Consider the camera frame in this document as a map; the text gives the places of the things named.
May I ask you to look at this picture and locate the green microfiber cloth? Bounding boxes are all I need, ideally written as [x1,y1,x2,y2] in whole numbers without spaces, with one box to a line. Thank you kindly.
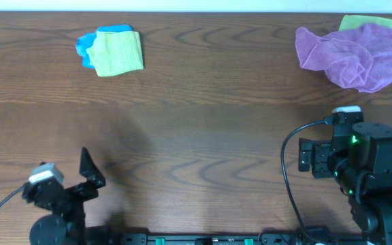
[86,31,144,77]

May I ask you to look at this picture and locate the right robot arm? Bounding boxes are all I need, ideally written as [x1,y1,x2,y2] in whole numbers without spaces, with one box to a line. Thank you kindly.
[298,111,392,244]

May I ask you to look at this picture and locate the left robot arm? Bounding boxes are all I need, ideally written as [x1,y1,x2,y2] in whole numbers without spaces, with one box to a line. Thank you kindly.
[22,147,106,244]

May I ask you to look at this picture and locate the purple crumpled cloth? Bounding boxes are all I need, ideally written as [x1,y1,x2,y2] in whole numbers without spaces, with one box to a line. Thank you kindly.
[295,23,392,93]

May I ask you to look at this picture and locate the blue folded cloth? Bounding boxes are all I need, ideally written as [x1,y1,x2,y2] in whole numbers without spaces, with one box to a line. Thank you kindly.
[76,24,133,69]

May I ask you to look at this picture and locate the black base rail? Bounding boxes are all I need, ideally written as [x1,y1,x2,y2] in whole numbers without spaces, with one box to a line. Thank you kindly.
[81,225,370,245]

